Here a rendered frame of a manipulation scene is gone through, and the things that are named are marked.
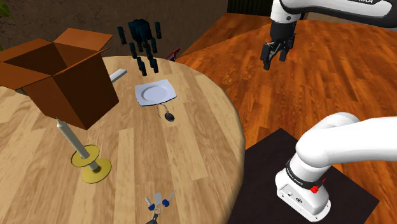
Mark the green plant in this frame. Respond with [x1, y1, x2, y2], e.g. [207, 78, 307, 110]
[0, 0, 15, 22]

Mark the red frame object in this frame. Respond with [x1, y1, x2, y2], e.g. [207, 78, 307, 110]
[165, 46, 181, 62]

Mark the round wooden table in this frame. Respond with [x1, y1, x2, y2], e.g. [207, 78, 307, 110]
[0, 55, 247, 224]

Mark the black oval pendant with cord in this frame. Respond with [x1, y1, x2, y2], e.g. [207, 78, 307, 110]
[155, 103, 176, 123]

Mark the white candle on gold holder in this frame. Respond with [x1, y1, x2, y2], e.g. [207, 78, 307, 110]
[55, 117, 113, 185]

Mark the open brown cardboard box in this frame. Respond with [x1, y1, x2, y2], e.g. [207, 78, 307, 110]
[0, 27, 120, 131]

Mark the dark blue blocky figure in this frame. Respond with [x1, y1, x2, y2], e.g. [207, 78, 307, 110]
[116, 18, 163, 77]

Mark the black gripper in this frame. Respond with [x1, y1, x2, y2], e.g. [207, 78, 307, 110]
[260, 19, 297, 72]

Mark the key ring with blue keys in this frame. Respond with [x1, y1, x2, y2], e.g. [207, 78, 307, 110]
[144, 189, 178, 224]

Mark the flat white bar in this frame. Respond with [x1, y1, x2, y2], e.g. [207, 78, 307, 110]
[108, 68, 129, 83]

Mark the white square plate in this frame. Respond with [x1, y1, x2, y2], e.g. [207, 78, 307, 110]
[134, 78, 178, 108]

